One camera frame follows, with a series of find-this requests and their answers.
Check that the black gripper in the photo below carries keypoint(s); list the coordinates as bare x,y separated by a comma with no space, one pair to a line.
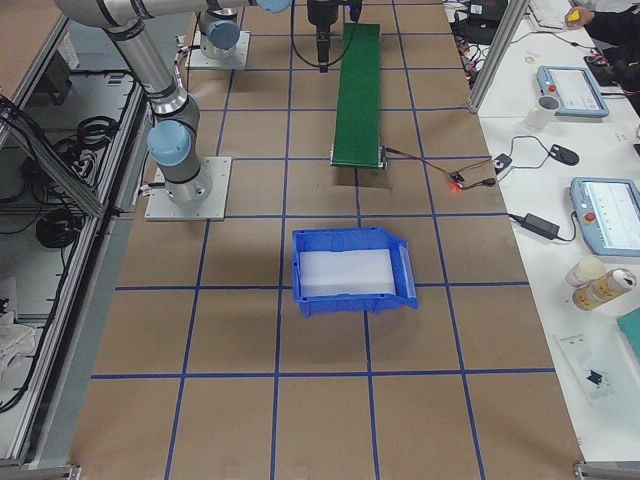
320,14

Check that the green conveyor belt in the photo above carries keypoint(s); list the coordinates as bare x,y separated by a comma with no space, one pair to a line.
357,142

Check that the red lit controller board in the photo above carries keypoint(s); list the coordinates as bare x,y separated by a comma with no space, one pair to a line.
457,181

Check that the black small sensor box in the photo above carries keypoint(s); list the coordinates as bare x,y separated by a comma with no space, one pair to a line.
502,164

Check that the blue plastic bin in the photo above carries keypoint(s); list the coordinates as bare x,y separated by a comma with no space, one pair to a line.
344,239

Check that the white foam sheet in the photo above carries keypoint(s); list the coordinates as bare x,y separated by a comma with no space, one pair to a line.
326,273

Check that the far teach pendant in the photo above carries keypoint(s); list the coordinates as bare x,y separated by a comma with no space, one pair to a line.
575,89

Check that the teach pendant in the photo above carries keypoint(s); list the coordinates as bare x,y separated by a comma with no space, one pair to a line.
575,89
607,211

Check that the black computer mouse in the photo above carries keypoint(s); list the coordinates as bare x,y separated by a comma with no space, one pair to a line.
564,155

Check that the black power adapter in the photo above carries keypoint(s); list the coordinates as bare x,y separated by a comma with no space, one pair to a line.
540,226

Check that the near teach pendant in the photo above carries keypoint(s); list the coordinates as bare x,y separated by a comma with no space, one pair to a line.
607,211

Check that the cream lidded cup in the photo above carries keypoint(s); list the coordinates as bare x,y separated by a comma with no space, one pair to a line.
587,269

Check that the yellow drink can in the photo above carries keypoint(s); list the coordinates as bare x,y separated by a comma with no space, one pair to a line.
604,289

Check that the white crumpled cloth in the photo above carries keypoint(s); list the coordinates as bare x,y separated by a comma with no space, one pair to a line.
17,340

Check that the clear plastic bag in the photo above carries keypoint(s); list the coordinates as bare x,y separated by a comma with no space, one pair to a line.
604,368

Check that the aluminium frame post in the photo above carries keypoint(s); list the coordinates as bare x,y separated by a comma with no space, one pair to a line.
506,30

